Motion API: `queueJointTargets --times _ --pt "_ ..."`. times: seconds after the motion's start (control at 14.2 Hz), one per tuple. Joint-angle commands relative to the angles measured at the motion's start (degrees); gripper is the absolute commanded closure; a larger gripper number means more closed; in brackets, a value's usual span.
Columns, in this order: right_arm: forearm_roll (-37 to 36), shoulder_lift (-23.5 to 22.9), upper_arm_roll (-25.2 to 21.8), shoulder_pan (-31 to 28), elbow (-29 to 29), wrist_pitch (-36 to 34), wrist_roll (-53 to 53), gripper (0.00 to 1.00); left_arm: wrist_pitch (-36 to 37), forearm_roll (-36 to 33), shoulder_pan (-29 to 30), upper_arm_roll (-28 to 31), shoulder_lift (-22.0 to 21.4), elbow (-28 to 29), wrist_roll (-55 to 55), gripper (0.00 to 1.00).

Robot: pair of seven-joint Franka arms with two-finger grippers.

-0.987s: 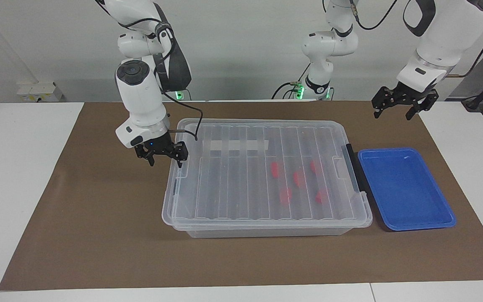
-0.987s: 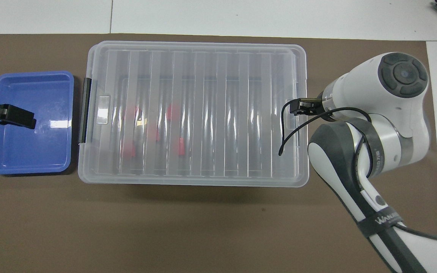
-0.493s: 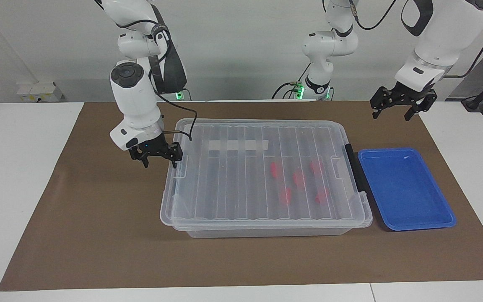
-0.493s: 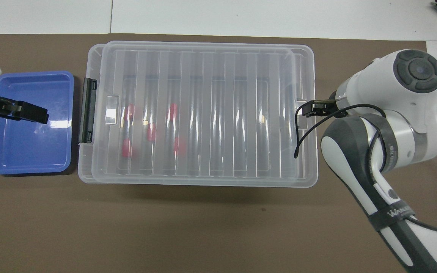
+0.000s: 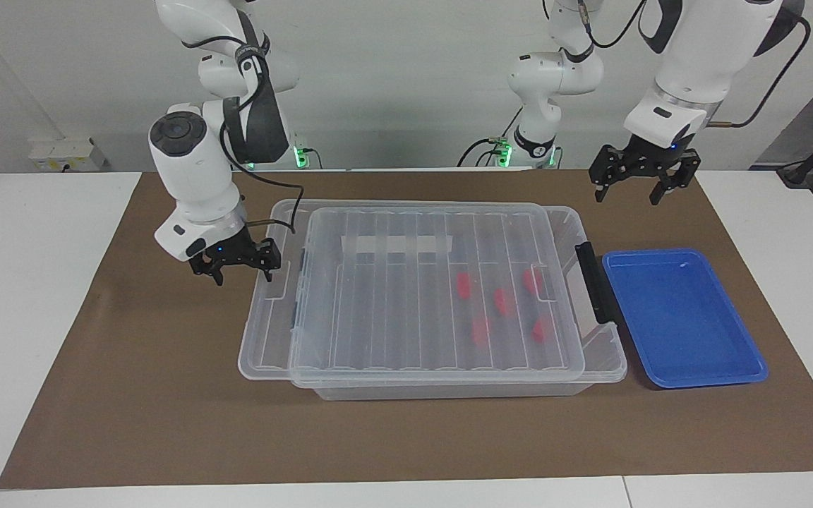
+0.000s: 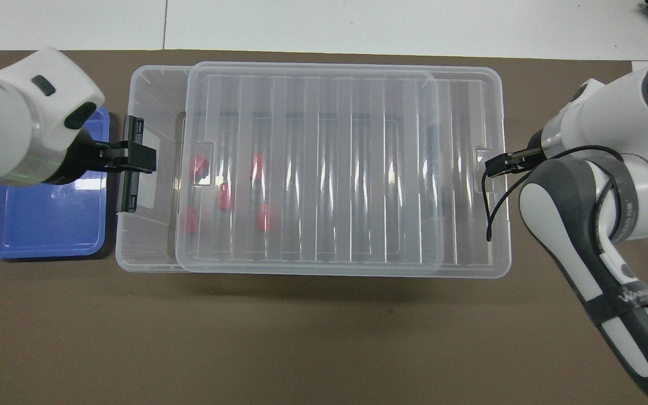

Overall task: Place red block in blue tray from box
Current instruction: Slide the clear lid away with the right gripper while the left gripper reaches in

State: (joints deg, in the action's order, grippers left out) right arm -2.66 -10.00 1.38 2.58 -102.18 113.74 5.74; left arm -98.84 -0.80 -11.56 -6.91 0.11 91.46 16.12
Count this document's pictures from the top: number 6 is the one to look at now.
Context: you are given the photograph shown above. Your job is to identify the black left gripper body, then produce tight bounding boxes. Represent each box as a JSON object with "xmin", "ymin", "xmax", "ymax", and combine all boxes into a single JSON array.
[{"xmin": 48, "ymin": 128, "xmax": 114, "ymax": 186}]

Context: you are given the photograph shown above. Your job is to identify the black box latch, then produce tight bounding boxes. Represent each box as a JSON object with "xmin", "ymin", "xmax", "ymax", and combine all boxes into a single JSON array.
[{"xmin": 117, "ymin": 115, "xmax": 145, "ymax": 213}]

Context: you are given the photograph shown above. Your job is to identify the clear ribbed box lid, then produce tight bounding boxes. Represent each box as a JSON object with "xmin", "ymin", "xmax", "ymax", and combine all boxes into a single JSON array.
[{"xmin": 175, "ymin": 61, "xmax": 512, "ymax": 279}]

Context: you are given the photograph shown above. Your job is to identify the blue plastic tray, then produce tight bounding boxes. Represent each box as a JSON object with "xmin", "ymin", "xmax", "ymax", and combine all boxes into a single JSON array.
[{"xmin": 0, "ymin": 107, "xmax": 111, "ymax": 260}]

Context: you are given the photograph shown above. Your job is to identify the clear plastic storage box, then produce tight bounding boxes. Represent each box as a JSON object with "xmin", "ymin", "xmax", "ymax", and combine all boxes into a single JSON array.
[{"xmin": 115, "ymin": 65, "xmax": 443, "ymax": 273}]

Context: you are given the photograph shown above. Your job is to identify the brown table mat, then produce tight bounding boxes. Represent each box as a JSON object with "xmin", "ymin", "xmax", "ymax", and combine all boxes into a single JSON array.
[{"xmin": 0, "ymin": 49, "xmax": 648, "ymax": 405}]

